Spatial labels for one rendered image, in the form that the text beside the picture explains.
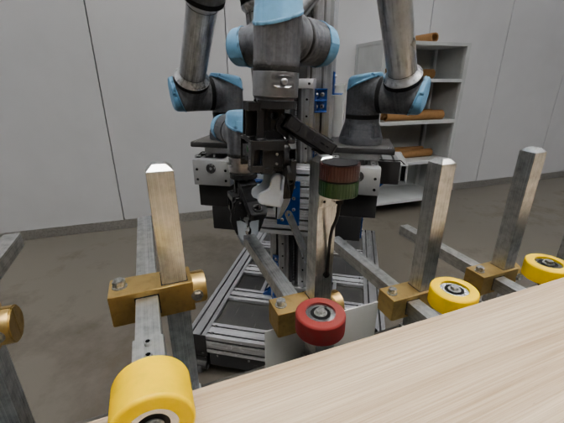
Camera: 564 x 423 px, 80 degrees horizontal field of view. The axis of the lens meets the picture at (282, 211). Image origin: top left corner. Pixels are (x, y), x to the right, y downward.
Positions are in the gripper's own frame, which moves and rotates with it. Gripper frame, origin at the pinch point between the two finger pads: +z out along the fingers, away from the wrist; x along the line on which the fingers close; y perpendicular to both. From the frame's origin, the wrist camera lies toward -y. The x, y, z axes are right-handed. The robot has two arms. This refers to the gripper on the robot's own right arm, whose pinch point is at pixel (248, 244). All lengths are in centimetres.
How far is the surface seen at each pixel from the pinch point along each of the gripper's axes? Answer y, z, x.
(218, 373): 38, 83, 6
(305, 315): -42.2, -8.2, 2.5
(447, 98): 184, -25, -256
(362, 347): -51, -8, -2
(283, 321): -36.4, -3.1, 4.0
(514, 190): -33, -20, -52
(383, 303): -33.5, 1.7, -20.0
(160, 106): 227, -21, 9
